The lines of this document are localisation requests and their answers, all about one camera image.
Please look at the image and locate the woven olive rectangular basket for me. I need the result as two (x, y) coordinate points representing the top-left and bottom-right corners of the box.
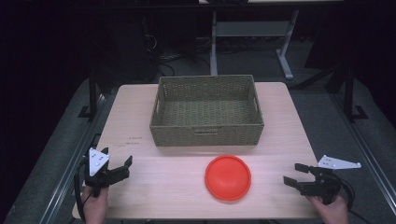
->
(148, 74), (265, 147)

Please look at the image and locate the person's left hand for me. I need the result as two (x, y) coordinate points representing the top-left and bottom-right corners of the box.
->
(80, 186), (109, 224)

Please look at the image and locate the person's right hand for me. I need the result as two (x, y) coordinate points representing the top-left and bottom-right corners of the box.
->
(305, 193), (350, 224)

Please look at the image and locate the grey metal desk frame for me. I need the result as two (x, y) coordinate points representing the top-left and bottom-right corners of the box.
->
(209, 8), (301, 80)

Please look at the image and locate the tangle of floor cables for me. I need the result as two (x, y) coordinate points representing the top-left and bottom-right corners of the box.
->
(141, 17), (214, 77)

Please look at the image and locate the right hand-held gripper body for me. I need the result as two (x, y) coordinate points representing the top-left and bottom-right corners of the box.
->
(301, 154), (362, 205)

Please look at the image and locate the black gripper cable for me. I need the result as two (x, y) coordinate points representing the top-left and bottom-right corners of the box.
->
(73, 160), (94, 222)
(332, 172), (373, 224)

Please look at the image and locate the black metal post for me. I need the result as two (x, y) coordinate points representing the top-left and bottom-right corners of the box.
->
(343, 65), (370, 121)
(78, 66), (100, 119)

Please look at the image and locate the aluminium floor rail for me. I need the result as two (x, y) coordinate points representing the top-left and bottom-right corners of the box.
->
(329, 92), (396, 208)
(38, 92), (108, 224)

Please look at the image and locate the orange round plastic disc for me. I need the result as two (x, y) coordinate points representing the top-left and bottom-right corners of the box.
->
(204, 154), (253, 203)

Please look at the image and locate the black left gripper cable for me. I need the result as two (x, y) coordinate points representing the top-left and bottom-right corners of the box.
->
(73, 160), (94, 222)

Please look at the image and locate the black computer tower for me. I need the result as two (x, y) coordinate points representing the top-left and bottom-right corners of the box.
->
(101, 10), (158, 87)

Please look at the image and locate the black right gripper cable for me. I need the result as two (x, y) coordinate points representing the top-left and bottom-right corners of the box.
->
(332, 172), (373, 224)

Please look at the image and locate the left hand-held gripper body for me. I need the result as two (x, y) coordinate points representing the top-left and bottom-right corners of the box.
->
(83, 147), (112, 199)

